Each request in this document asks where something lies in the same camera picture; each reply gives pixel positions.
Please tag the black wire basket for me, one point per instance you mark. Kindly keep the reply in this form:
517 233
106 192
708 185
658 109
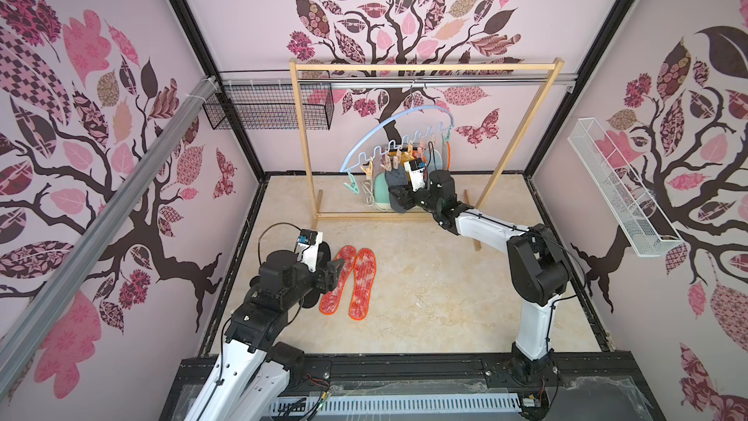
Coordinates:
263 107

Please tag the wooden clothes rack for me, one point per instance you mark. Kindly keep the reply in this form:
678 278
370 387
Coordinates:
357 158

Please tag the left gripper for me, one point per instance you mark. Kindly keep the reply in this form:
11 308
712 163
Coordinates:
325 279

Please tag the white slotted cable duct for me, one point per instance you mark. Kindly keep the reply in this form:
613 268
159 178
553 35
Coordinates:
338 405

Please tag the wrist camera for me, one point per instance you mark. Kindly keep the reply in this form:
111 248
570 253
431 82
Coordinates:
417 174
307 248

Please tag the black insole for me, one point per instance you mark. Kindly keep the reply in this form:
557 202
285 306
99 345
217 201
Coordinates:
310 298

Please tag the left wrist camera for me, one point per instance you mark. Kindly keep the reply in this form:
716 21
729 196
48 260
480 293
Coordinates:
307 248

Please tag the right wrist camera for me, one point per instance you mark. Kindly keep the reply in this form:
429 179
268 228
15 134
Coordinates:
417 174

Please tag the metal wall rod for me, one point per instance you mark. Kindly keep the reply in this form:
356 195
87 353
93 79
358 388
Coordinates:
279 76

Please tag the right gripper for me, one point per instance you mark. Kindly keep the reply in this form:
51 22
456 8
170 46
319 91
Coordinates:
406 192

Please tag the white wire shelf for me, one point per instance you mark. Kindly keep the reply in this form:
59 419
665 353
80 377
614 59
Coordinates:
608 158

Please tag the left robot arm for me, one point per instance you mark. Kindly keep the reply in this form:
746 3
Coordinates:
253 369

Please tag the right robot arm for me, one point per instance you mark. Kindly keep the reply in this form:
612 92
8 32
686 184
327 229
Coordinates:
538 267

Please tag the dark grey insole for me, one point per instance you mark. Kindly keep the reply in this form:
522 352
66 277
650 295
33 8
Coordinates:
397 178

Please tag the red patterned insole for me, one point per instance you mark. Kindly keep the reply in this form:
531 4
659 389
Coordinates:
330 302
365 269

